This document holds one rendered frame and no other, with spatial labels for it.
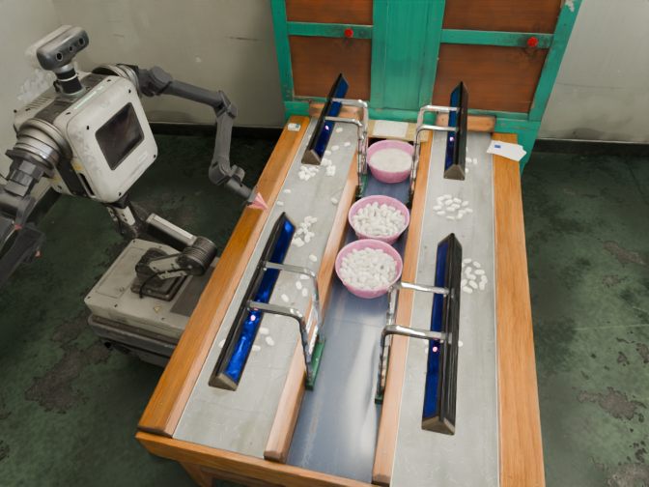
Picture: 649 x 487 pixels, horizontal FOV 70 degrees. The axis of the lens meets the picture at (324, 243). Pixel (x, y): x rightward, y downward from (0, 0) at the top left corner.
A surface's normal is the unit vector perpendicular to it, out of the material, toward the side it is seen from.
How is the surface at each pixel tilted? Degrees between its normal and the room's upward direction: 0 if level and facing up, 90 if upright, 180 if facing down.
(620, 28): 90
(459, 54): 90
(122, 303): 0
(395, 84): 90
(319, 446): 0
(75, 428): 0
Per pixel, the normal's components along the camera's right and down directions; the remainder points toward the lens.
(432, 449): -0.04, -0.68
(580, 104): -0.14, 0.73
